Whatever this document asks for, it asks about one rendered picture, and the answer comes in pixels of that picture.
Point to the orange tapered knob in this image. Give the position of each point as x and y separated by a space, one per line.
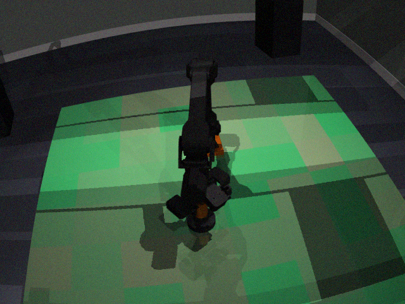
202 211

